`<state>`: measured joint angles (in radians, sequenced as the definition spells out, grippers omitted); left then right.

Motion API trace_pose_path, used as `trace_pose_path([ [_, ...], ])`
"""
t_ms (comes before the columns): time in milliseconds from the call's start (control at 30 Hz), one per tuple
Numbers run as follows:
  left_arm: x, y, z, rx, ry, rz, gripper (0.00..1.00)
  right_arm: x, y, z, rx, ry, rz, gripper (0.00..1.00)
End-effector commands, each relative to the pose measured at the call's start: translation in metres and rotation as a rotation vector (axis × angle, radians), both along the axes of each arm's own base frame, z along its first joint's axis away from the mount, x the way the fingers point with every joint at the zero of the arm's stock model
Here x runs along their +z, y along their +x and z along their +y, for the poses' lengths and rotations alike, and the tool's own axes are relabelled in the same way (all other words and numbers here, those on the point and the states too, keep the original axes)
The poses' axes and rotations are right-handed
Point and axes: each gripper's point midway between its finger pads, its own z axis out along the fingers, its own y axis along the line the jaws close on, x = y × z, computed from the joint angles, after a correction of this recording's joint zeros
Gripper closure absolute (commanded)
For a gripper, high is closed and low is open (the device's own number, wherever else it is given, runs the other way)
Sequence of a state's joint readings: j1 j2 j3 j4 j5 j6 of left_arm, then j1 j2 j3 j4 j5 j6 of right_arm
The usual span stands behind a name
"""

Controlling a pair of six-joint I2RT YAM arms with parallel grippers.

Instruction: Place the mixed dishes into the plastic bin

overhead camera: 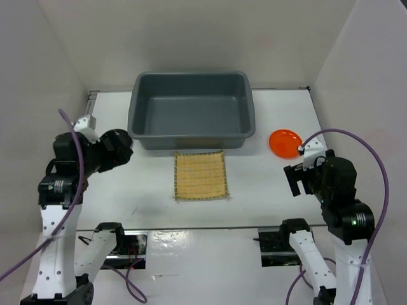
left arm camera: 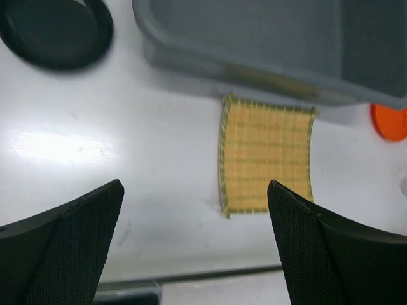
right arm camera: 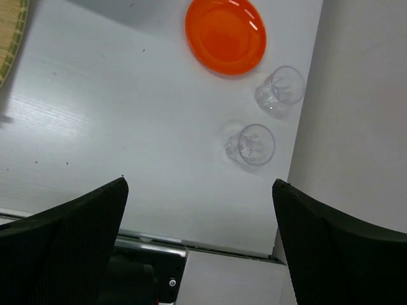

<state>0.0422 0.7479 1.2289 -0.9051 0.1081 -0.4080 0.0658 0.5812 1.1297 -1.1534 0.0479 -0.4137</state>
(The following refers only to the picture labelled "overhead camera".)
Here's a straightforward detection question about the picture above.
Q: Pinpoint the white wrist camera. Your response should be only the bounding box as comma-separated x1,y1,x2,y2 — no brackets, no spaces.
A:
73,114,100,144
298,137,325,171

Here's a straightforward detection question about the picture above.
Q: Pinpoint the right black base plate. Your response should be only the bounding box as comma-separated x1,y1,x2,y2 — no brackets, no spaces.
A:
253,227,300,268

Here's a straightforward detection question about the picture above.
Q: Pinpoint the grey plastic bin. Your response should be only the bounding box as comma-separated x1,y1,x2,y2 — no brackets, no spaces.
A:
127,71,256,150

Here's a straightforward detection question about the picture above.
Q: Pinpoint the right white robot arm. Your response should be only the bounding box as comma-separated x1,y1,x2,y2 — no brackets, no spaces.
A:
279,149,375,304

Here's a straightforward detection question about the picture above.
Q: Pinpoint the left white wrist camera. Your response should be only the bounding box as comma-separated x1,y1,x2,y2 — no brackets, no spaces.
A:
73,114,100,144

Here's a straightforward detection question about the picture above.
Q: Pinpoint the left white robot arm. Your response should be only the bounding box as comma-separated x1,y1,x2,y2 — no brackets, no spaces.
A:
21,129,133,304

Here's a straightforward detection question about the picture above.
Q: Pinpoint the orange plastic plate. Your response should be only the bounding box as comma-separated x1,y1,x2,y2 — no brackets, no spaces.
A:
268,129,303,159

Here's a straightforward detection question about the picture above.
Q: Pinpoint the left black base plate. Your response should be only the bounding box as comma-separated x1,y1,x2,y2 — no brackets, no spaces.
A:
78,231,149,270

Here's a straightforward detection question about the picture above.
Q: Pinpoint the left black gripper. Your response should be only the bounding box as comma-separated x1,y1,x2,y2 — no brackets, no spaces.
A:
78,130,133,177

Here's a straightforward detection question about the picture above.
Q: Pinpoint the bamboo woven mat tray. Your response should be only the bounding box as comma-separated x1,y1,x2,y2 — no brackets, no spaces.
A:
174,151,229,201

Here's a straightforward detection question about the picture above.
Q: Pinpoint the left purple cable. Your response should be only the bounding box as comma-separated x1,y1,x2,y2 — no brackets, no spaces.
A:
0,108,148,304

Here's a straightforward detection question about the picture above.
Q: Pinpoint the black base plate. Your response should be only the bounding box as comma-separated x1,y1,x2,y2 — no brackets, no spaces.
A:
78,231,149,270
253,227,300,268

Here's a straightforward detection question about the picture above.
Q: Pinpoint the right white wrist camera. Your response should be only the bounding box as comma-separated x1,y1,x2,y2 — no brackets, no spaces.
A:
298,137,325,171

